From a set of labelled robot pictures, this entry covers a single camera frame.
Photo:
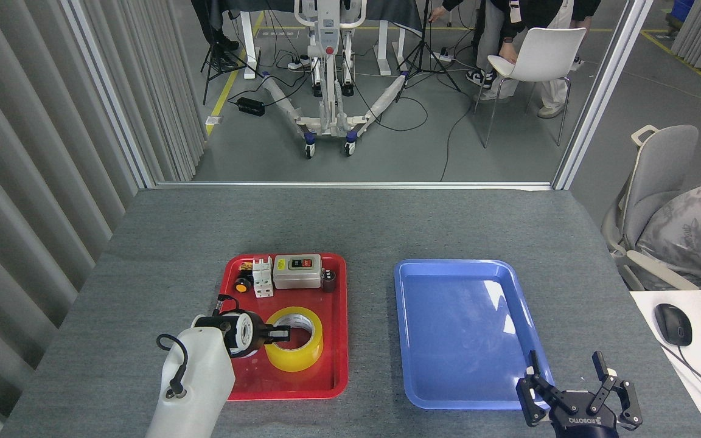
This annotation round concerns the table with black cloth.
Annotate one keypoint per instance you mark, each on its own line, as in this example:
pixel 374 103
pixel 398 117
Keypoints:
pixel 387 9

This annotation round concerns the grey camouflage cushion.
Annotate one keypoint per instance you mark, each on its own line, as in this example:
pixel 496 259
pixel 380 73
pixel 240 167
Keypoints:
pixel 697 231

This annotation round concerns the silver post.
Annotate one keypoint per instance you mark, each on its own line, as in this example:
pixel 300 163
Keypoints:
pixel 603 91

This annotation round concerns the yellow tape roll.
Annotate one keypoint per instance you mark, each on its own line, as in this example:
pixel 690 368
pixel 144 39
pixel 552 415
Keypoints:
pixel 302 356

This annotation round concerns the grey push button switch box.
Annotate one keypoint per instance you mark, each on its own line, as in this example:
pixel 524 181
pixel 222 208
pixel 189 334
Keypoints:
pixel 296 277

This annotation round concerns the white stand on wheels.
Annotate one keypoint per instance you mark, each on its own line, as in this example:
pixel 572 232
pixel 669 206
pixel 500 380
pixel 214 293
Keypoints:
pixel 328 73

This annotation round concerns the person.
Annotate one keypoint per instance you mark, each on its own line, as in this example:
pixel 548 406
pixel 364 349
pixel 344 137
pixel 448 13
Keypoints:
pixel 210 24
pixel 539 12
pixel 490 30

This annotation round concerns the small yellow red part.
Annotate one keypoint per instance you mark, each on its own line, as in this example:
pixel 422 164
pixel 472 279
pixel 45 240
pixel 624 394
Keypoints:
pixel 244 267

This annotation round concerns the black tripod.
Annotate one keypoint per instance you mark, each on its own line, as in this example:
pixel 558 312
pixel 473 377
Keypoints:
pixel 425 36
pixel 205 85

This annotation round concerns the blue plastic tray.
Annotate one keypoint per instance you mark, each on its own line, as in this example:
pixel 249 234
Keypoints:
pixel 460 340

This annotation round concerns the black power adapter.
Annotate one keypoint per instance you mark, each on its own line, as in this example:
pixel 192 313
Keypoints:
pixel 251 107

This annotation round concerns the grey office chair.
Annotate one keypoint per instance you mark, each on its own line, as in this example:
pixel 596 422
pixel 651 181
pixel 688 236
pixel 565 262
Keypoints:
pixel 661 170

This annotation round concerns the red plastic tray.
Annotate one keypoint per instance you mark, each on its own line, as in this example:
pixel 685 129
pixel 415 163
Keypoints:
pixel 326 316

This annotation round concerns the dark red cylinder knob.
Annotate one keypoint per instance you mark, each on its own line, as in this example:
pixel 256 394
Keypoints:
pixel 328 281

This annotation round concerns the blue bin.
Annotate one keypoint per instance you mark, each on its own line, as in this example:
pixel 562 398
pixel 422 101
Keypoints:
pixel 682 9

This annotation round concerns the white desk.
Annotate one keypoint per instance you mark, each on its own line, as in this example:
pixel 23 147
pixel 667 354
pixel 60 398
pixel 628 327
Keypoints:
pixel 700 322

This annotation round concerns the yellow black push button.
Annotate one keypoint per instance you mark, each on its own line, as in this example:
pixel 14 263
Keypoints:
pixel 242 286

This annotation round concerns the white circuit breaker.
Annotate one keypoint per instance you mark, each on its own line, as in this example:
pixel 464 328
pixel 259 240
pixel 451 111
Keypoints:
pixel 263 280

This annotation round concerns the black computer mouse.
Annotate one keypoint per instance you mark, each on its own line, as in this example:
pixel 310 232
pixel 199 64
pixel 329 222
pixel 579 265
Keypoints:
pixel 673 325

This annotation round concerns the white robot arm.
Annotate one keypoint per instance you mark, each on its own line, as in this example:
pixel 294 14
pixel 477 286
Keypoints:
pixel 198 377

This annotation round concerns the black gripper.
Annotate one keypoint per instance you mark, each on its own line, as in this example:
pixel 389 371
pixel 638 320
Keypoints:
pixel 585 417
pixel 262 333

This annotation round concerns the silver rail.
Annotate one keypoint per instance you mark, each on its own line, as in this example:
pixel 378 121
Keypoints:
pixel 350 185

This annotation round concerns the white plastic chair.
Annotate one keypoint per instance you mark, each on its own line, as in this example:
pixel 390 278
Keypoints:
pixel 542 55

